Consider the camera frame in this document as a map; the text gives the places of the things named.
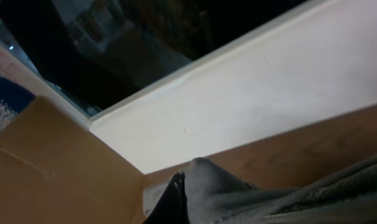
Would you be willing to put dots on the grey shorts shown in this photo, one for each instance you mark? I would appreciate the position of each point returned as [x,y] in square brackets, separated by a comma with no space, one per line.
[203,192]

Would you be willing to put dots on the cardboard box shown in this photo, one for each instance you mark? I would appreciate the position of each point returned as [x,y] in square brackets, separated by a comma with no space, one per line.
[52,169]

